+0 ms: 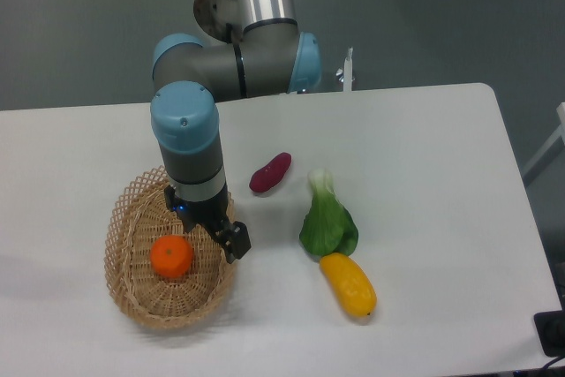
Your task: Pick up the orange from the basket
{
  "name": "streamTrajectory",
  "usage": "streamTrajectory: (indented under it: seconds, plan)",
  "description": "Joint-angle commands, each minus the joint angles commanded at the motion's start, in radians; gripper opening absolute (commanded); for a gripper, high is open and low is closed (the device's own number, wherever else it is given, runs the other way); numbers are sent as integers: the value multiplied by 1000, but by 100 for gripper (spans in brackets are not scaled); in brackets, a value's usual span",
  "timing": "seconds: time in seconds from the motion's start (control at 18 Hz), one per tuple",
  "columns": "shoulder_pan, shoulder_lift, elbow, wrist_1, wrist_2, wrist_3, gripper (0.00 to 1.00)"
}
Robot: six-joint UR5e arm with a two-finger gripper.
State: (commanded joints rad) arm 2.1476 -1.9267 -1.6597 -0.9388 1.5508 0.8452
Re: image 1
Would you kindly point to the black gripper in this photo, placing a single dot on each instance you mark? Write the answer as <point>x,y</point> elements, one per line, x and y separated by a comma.
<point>211,215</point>

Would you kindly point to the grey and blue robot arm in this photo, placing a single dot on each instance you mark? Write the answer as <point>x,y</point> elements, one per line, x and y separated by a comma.
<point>260,51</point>

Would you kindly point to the woven wicker basket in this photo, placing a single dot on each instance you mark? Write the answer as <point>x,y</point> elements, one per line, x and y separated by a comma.
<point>139,218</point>

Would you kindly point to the orange fruit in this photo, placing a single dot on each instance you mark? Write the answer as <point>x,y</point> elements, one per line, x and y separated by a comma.
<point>171,256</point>

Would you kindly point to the purple sweet potato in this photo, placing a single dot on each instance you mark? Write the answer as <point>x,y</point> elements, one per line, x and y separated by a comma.
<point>271,174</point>

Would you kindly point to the green bok choy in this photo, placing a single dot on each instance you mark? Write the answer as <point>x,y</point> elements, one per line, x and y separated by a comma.
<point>328,226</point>

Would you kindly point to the yellow mango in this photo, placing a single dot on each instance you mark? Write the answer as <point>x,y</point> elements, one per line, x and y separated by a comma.
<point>351,286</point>

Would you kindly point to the white table clamp bracket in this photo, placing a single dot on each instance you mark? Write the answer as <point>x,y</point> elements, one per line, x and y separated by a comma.
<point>345,74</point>

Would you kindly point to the black device with cable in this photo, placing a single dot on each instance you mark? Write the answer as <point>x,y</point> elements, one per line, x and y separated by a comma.
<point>550,329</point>

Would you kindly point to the white furniture frame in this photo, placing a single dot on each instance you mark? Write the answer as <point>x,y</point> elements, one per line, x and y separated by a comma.
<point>547,152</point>

